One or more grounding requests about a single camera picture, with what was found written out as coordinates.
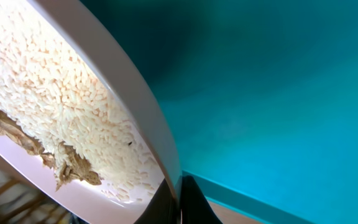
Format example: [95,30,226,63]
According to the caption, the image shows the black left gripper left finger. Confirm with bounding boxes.
[135,180,179,224]

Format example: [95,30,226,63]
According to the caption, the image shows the teal serving tray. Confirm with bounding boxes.
[85,0,358,223]

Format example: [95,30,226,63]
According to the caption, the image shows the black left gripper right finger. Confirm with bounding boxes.
[180,175,222,224]

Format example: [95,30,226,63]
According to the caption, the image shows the rice and meat leftovers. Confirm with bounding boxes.
[0,1,163,203]

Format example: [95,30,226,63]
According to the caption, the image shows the pink plate with food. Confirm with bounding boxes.
[0,0,182,223]

